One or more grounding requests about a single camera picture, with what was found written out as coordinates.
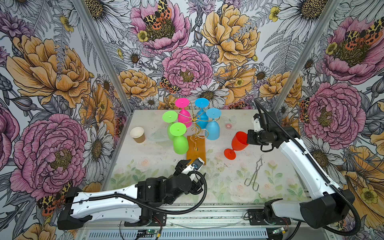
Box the pink wine glass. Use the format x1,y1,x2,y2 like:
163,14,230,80
175,98,192,128

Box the gold wire glass rack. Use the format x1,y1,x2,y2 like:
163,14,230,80
186,111,207,165

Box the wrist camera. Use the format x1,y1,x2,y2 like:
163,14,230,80
253,117,262,132
190,158,205,171

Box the brown paper cup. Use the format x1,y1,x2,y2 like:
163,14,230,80
130,127,146,144

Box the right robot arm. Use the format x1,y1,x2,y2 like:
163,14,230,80
247,100,362,236

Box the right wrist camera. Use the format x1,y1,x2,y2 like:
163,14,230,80
253,117,262,132

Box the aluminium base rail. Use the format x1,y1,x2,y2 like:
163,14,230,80
77,205,298,240

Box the green wine glass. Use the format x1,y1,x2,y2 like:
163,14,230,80
170,123,189,155
162,111,178,141

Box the red wine glass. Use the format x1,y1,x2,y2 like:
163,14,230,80
224,132,248,160

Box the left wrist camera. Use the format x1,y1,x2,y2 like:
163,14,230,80
190,158,205,171

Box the metal tongs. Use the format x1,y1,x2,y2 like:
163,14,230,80
244,155,264,192

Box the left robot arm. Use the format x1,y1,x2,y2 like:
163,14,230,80
57,158,208,230

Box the blue wine glass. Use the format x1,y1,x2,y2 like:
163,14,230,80
195,98,209,129
206,108,222,141

